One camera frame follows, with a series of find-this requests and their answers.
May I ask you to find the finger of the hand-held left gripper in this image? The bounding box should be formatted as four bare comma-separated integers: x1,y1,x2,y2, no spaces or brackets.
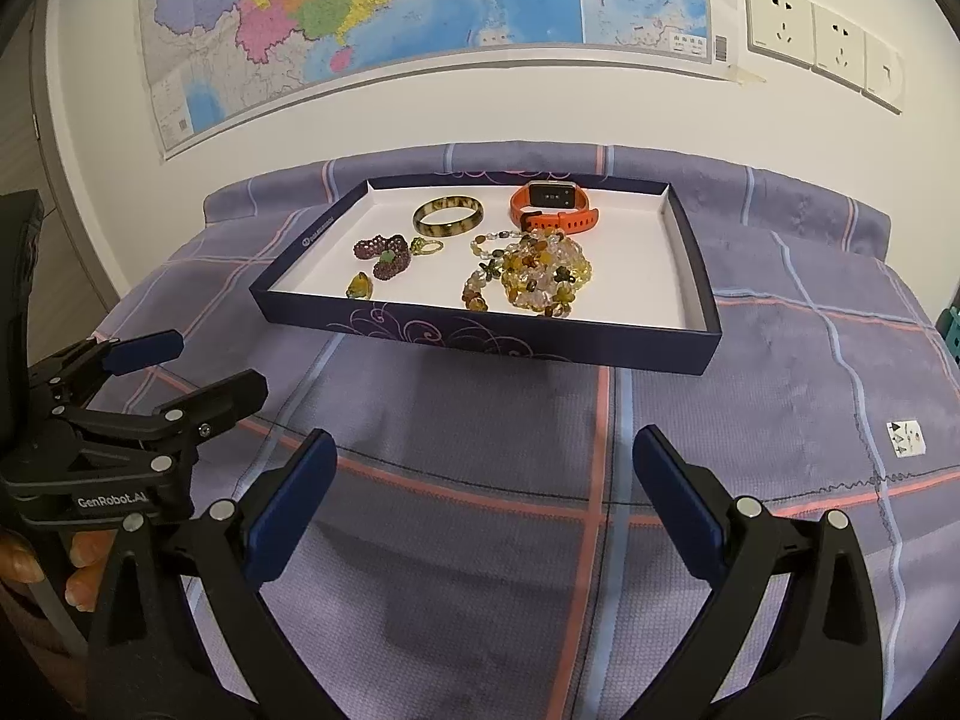
30,330,185,406
64,370,269,460

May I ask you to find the teal plastic stool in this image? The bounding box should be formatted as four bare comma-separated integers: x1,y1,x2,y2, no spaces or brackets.
934,304,960,368

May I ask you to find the tortoiseshell bangle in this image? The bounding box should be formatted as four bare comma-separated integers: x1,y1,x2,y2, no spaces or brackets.
412,195,485,239

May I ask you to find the colourful wall map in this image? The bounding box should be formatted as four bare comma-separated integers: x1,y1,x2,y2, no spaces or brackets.
137,0,740,161

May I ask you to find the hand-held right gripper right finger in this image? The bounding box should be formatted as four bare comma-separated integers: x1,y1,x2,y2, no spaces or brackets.
632,424,886,720

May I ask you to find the yellow bead necklace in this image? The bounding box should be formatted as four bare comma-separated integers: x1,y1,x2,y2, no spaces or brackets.
510,262,595,310

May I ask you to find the dark blue shallow box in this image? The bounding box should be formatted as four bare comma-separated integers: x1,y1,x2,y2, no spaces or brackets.
250,171,723,377

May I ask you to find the purple bead bracelet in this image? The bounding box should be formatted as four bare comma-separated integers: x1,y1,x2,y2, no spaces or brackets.
354,234,411,282

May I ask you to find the white wall socket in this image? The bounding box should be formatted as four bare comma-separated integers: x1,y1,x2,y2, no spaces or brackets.
742,0,816,67
810,4,867,87

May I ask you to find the mixed stone bead necklace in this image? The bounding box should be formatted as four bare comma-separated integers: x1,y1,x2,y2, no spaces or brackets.
461,231,578,316

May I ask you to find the clear crystal bead bracelet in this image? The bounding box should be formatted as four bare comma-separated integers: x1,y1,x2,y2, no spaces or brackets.
517,235,593,293

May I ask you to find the white wall switch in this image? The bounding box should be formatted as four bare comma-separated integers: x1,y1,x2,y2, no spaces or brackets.
861,30,905,115

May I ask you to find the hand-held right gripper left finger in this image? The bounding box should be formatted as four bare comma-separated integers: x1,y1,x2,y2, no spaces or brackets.
88,429,338,720

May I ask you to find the purple plaid blanket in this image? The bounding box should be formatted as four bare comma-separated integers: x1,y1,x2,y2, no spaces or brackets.
90,141,960,720

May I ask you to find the small white tag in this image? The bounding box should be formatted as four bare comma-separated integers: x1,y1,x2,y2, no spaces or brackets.
885,420,929,458

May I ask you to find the person's left hand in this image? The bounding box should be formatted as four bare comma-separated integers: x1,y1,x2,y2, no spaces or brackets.
0,529,113,610

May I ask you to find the orange smartwatch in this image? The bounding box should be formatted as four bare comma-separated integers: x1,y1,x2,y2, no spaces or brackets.
510,180,599,233

